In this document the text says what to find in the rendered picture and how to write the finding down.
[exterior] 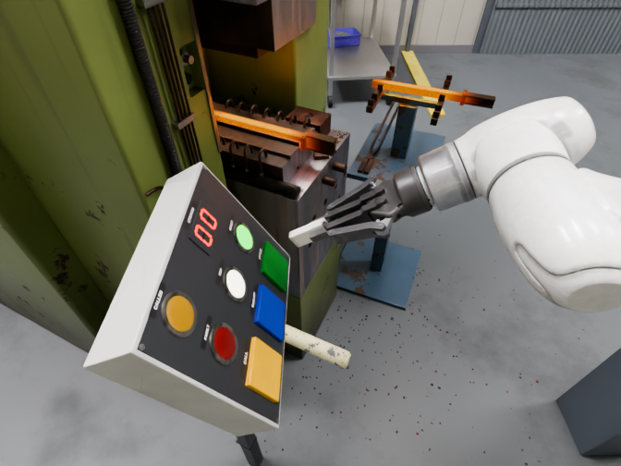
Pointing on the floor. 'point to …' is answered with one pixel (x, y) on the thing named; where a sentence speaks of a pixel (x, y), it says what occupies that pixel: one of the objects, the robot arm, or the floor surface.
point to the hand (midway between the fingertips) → (310, 233)
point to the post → (250, 449)
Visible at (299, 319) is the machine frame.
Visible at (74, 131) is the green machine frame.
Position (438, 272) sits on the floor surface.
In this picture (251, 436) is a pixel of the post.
